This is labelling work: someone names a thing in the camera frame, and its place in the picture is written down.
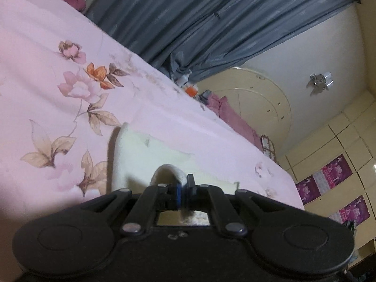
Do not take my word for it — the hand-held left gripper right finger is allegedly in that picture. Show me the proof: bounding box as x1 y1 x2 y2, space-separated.
182 174 295 237

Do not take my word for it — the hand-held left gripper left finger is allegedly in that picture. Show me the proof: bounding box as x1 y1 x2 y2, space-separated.
81 184 181 235

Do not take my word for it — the pale green knitted sweater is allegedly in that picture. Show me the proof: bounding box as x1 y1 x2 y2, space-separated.
107 122 242 225

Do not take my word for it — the floral patterned pillow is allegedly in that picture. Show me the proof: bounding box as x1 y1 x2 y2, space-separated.
260 134 280 163

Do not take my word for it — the orange container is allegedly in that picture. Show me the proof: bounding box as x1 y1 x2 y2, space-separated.
184 84 200 98

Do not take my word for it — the white bottle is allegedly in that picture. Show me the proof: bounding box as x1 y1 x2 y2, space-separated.
178 70 193 86

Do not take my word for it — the cream round headboard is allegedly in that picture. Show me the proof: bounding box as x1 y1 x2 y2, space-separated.
195 67 292 157

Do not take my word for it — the cream wardrobe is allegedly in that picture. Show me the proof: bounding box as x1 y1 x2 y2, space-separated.
276 90 376 272

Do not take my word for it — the pink floral bed sheet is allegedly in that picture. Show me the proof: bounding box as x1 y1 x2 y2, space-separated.
0 0 304 241

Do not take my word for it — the blue window curtain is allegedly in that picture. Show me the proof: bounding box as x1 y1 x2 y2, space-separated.
82 0 361 83

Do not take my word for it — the glass wall lamp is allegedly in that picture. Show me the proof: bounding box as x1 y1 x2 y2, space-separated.
306 71 335 96

